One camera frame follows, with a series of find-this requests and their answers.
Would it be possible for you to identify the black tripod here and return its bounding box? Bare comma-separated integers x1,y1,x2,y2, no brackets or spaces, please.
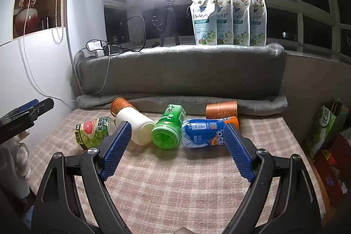
159,0,181,47

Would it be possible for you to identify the black cable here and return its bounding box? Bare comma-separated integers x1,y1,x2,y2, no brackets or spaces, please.
102,15,160,54

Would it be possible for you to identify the grapefruit drink bottle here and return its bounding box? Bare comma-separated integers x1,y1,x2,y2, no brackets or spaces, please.
74,116,117,152

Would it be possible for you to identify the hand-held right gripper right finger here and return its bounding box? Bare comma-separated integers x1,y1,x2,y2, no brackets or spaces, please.
223,123,321,234

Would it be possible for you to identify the white detergent pouch with spout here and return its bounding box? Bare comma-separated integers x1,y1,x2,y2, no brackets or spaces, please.
189,0,219,46

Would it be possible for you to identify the white cable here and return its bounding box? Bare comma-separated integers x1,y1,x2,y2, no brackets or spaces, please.
17,0,77,102

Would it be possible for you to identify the white power strip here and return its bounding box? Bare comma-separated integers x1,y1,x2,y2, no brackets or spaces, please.
87,41,109,58

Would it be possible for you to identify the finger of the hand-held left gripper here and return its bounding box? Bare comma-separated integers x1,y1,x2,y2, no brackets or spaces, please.
5,98,54,125

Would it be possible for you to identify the red box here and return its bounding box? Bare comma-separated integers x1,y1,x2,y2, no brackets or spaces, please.
313,132,351,208

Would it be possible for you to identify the red and white vase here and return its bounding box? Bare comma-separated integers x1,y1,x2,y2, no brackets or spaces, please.
14,0,39,38

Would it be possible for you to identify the green tea bottle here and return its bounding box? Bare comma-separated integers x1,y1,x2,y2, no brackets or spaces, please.
151,104,187,150

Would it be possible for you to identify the green shopping bag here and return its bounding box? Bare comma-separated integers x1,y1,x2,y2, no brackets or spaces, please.
305,98,349,160

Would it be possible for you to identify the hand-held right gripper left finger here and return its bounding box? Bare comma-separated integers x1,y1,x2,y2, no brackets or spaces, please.
34,120,133,234

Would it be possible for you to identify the grey blanket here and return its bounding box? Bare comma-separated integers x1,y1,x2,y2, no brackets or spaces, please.
75,42,288,117

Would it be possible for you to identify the orange paper cup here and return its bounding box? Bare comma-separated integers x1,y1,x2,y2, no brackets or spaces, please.
110,97,138,116
205,101,238,120

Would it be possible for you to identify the pink checked mat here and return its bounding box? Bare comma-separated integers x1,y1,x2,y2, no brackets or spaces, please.
27,107,327,234

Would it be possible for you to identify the white plastic bottle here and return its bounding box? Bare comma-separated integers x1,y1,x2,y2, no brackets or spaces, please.
115,107,155,146

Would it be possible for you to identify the blue label drink bottle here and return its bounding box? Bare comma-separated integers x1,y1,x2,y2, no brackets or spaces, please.
182,116,241,150

